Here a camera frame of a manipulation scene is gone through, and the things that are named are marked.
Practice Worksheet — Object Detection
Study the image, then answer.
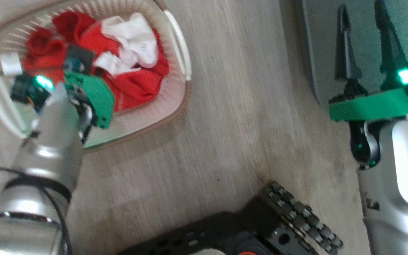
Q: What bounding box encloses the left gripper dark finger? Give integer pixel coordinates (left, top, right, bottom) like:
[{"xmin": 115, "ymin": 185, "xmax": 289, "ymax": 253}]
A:
[{"xmin": 65, "ymin": 45, "xmax": 97, "ymax": 74}]

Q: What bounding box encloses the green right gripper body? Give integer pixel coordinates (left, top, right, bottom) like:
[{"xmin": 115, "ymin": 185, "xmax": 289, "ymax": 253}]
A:
[{"xmin": 328, "ymin": 88, "xmax": 408, "ymax": 169}]

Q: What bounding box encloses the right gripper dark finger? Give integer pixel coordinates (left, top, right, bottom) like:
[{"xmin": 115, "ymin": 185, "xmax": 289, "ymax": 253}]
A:
[
  {"xmin": 331, "ymin": 5, "xmax": 368, "ymax": 102},
  {"xmin": 374, "ymin": 0, "xmax": 408, "ymax": 78}
]

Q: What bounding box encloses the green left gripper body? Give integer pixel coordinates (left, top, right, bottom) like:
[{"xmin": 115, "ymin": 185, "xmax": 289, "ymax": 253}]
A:
[{"xmin": 64, "ymin": 71, "xmax": 115, "ymax": 142}]

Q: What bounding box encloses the red garment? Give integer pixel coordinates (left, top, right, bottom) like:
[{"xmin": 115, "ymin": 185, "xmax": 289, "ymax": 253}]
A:
[{"xmin": 23, "ymin": 11, "xmax": 170, "ymax": 112}]

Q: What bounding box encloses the white garment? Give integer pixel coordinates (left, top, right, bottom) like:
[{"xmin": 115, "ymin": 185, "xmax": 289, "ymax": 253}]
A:
[{"xmin": 92, "ymin": 13, "xmax": 159, "ymax": 76}]

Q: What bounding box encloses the cream plastic laundry basket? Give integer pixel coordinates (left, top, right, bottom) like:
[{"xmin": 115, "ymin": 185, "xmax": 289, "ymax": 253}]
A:
[{"xmin": 0, "ymin": 0, "xmax": 193, "ymax": 150}]

